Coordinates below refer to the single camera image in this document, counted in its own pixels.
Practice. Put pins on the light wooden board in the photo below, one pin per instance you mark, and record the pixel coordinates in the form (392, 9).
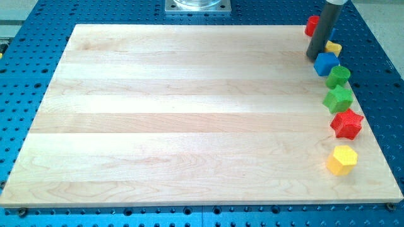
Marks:
(185, 115)

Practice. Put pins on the blue cube block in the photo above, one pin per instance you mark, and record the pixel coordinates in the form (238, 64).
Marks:
(325, 62)

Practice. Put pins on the green star block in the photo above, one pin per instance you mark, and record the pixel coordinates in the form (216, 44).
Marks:
(338, 99)

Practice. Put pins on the green cylinder block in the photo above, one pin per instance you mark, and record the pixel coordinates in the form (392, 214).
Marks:
(338, 75)

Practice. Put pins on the yellow rounded block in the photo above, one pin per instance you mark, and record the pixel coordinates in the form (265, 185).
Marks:
(332, 47)

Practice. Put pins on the red cylinder block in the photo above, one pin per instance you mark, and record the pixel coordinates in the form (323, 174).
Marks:
(311, 25)

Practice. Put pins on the red star block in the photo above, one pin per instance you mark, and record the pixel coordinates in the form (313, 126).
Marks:
(347, 124)

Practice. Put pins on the yellow hexagon block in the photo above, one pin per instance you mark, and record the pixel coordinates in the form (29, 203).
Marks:
(341, 160)

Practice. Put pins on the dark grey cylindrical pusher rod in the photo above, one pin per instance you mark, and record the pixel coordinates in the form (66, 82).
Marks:
(323, 30)

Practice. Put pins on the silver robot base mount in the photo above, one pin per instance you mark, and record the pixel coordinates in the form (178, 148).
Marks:
(197, 7)

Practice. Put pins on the blue perforated metal base plate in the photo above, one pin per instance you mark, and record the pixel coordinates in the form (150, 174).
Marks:
(371, 34)

